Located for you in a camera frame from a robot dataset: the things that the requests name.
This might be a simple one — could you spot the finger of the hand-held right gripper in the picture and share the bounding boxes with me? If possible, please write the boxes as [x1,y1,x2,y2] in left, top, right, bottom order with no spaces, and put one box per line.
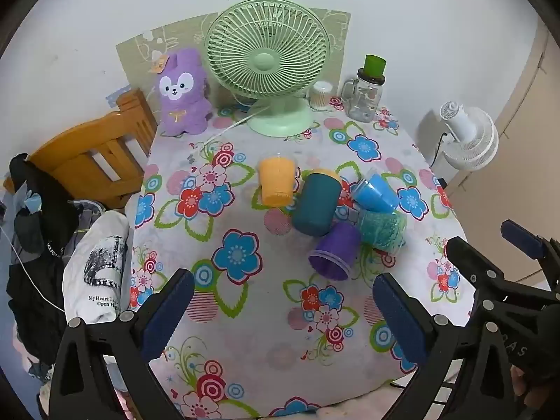
[445,236,560,321]
[500,220,560,289]

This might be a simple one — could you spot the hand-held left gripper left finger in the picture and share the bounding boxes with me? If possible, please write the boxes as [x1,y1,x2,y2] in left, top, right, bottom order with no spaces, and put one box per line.
[48,268,196,420]

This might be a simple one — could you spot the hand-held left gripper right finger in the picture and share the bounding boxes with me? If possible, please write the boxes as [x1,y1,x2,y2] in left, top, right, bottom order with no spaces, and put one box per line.
[371,272,518,420]

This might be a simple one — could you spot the clear glitter cup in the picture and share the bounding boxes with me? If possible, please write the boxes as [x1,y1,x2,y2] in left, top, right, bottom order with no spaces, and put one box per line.
[356,210,408,255]

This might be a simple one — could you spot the purple cup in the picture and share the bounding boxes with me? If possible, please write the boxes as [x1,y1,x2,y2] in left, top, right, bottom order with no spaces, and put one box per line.
[307,221,362,281]

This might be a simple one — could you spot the blue cup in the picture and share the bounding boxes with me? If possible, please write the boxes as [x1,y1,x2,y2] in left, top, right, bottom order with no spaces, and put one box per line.
[352,174,400,214]

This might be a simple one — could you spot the teal cup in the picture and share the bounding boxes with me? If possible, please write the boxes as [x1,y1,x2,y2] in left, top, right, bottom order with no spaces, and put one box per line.
[292,169,342,238]

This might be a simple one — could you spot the orange cup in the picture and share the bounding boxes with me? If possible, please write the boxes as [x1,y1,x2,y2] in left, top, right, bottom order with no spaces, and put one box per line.
[258,156,299,208]

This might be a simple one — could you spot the dark green cup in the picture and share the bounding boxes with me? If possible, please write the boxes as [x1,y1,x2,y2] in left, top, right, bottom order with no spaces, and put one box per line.
[364,54,388,78]

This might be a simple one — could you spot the person's right hand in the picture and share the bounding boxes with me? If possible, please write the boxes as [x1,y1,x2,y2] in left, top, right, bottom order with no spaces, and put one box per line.
[510,366,542,420]

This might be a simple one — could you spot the white printed shirt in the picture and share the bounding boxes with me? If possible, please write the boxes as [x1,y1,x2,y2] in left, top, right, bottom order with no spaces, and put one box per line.
[62,211,131,325]

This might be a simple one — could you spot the floral tablecloth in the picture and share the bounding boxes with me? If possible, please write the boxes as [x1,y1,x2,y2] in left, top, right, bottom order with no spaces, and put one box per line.
[127,96,478,420]

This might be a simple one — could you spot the white floor fan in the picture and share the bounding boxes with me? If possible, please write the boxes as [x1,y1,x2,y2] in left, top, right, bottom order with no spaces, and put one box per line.
[439,100,499,170]

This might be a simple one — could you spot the grey plaid cloth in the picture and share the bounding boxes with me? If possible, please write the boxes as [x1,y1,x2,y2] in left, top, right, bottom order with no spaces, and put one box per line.
[65,200,106,248]

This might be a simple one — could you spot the black clothing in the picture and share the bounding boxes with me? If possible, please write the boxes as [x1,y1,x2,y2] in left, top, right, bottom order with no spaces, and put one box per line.
[8,153,90,365]

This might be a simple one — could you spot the glass mug jar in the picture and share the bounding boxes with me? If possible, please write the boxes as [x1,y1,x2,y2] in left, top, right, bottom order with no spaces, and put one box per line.
[341,68,386,123]

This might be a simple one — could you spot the wooden chair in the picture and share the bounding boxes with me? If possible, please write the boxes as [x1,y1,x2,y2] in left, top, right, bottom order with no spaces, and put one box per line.
[3,88,158,211]

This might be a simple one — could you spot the purple plush toy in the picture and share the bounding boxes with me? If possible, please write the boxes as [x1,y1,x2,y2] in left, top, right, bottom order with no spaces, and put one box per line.
[151,48,214,137]

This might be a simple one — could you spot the white cotton swab container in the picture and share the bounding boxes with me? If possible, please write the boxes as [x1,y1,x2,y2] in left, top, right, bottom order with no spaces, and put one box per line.
[309,81,334,111]

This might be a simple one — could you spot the green table fan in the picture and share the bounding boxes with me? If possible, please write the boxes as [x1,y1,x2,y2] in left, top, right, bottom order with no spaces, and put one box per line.
[205,0,332,137]

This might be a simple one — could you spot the black fan cable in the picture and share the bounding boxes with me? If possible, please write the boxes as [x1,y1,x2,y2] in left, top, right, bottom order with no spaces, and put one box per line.
[431,130,448,172]

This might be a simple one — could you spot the thin white cable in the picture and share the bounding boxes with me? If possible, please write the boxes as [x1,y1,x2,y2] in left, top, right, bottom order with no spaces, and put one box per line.
[0,223,67,316]

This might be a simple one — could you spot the white fan cable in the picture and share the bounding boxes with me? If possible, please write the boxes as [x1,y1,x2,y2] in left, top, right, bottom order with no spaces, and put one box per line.
[191,100,264,155]

